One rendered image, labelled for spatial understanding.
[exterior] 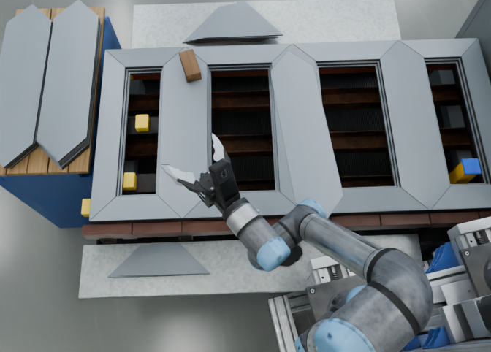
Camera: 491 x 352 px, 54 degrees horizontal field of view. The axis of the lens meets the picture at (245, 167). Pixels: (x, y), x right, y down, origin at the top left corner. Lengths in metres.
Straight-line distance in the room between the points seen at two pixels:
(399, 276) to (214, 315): 1.73
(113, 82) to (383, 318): 1.50
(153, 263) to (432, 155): 1.12
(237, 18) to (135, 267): 1.15
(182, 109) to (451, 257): 1.11
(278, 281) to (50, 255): 1.37
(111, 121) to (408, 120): 1.15
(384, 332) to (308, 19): 1.68
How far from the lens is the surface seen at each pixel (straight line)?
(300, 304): 2.31
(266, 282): 1.86
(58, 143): 1.98
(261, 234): 1.07
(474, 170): 1.93
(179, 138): 1.86
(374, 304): 0.87
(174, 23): 2.29
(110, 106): 1.99
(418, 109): 2.01
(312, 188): 1.78
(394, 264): 0.92
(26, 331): 2.75
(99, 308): 2.64
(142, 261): 1.88
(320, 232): 1.10
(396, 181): 1.88
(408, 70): 2.10
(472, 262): 1.65
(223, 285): 1.86
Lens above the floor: 2.51
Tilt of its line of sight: 68 degrees down
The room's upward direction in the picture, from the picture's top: 1 degrees counter-clockwise
